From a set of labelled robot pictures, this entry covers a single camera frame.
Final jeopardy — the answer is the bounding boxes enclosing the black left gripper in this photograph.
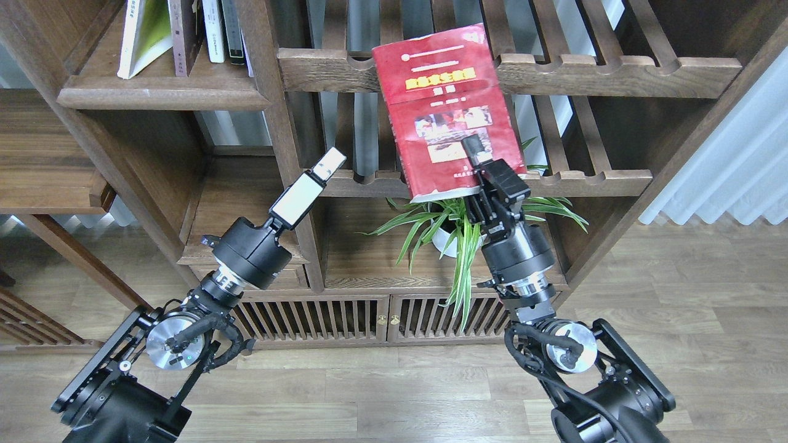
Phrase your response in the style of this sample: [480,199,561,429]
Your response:
[202,148,347,291]

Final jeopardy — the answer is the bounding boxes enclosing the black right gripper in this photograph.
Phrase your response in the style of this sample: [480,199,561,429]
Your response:
[461,135,555,290]

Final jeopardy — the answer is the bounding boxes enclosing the red book with photos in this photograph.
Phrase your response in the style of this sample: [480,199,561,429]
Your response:
[372,23,527,204]

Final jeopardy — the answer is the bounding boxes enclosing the maroon book white characters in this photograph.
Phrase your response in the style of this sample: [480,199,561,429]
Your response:
[167,1,204,78]

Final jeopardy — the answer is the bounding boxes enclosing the yellow green book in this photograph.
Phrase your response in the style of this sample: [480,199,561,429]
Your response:
[116,1,174,79]

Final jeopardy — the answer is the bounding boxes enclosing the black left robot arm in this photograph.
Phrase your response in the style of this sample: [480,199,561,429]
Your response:
[51,148,346,442]

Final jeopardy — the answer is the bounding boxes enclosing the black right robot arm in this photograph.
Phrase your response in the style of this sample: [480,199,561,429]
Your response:
[462,135,676,442]

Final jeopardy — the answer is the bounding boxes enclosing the green spider plant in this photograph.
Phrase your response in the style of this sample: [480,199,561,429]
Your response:
[372,135,588,326]

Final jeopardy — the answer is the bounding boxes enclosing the white plant pot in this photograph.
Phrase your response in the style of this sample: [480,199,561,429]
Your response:
[432,225,470,259]

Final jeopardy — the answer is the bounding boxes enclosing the pale upright book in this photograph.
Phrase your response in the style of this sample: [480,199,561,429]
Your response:
[239,26,254,78]

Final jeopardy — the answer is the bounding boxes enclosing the dark wooden bookshelf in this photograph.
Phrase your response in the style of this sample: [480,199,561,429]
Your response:
[2,1,786,347]

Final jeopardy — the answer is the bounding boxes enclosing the white upright book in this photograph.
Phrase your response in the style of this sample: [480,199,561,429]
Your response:
[202,0,225,63]

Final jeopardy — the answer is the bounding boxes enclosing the brass drawer knob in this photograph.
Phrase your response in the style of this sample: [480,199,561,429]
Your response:
[376,314,401,325]

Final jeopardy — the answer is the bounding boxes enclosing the dark upright book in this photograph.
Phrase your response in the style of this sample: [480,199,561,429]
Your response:
[220,0,246,65]

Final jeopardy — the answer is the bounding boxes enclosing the white curtain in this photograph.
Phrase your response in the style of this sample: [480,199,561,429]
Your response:
[639,50,787,225]

